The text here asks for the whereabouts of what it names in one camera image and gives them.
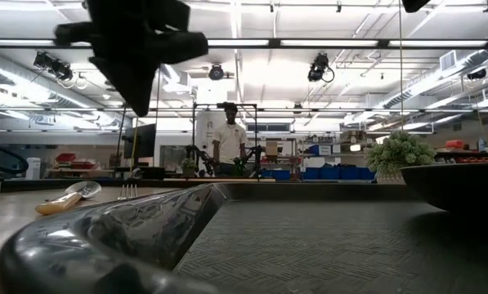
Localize black ceiling-mounted spotlight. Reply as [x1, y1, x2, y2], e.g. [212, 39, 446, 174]
[32, 51, 74, 82]

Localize person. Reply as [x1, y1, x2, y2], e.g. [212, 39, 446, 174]
[211, 102, 249, 178]

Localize black computer monitor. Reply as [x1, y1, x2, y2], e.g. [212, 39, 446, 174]
[122, 122, 158, 161]

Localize thick black cable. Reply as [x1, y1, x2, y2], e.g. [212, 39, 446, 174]
[0, 122, 29, 176]

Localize green potted plant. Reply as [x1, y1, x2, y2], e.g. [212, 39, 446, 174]
[364, 130, 437, 185]

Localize dark bowl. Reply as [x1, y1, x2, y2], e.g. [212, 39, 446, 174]
[400, 162, 488, 216]

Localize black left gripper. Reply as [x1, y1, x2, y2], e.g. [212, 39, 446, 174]
[54, 0, 209, 118]

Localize metal fork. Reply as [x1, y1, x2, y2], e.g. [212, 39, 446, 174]
[117, 183, 140, 201]

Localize black ceiling-mounted camera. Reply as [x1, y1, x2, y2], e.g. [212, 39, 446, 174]
[307, 52, 336, 83]

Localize black overhead frame rail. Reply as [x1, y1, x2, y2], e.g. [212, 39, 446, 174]
[0, 38, 488, 51]

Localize spoon with wooden handle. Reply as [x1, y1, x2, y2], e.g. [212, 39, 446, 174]
[34, 180, 103, 216]

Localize black textured tray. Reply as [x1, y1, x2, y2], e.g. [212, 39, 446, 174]
[0, 182, 488, 294]

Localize white bin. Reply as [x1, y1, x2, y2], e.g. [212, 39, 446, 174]
[25, 157, 42, 181]

